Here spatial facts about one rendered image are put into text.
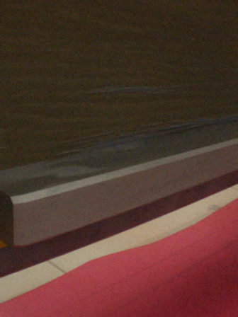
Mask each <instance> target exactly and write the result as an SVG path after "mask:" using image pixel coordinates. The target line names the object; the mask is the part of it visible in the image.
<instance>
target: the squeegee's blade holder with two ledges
mask: <svg viewBox="0 0 238 317"><path fill-rule="evenodd" d="M234 171H238V121H235V122H229V123H227V122H226V123H222V124H218V125H213V126H209V127H204V128H200V129H193V130H190V131H186V132H180V133H177V134H176V133H173V134H168V135H163V136H159V137H153V138H149V139H143V140H139V141H136V142H129V143H126V144H122V145H118V146H112V147H108V148H104V149H99V150H94V151H87V152H84V153H80V154H74V155H71V156H64V157H60V158H54V159H50V160H46V161H41V162H37V163H31V164H27V165H24V166H18V167H14V168H9V169H5V170H1V171H0V240H1V241H3V242H4V243H5V244H6V245H8V246H9V247H10V248H25V247H26V246H29V245H32V244H36V243H39V242H41V241H44V240H47V239H49V238H52V237H57V236H60V235H62V234H65V233H68V232H70V231H73V230H76V229H80V228H81V227H84V226H88V225H89V226H90V225H92V224H95V223H98V222H100V221H103V220H106V219H109V218H111V217H114V216H117V215H119V214H123V213H125V212H129V211H132V210H134V209H137V208H138V207H141V206H143V205H146V204H149V203H151V202H155V201H157V200H160V199H163V198H165V197H168V196H172V195H175V194H177V193H180V192H183V191H185V190H188V189H191V188H194V187H196V186H197V185H200V184H202V183H206V182H208V181H210V180H214V179H216V178H219V177H221V176H224V175H227V174H229V173H231V172H234Z"/></svg>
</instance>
